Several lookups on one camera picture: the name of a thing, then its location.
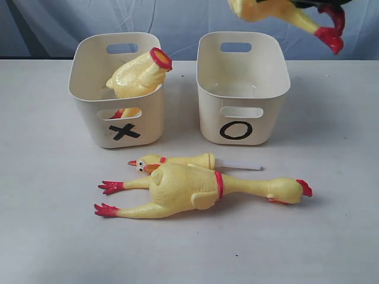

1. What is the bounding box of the broken chicken head with tube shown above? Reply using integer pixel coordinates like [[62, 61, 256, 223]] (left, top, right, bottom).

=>
[[127, 153, 264, 174]]

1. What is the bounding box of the yellow rubber chicken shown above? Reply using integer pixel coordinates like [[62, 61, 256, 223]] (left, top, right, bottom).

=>
[[228, 1, 347, 54], [94, 163, 313, 219]]

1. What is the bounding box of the headless yellow chicken body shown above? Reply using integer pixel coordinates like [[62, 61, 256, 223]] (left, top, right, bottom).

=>
[[105, 47, 173, 120]]

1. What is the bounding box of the cream bin marked X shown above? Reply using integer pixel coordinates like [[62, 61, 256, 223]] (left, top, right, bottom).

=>
[[69, 32, 165, 149]]

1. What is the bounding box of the cream bin marked O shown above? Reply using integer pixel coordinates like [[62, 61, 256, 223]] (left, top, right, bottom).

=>
[[196, 31, 291, 146]]

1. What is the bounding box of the pale blue backdrop cloth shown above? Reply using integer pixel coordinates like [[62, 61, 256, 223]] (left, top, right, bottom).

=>
[[0, 0, 379, 62]]

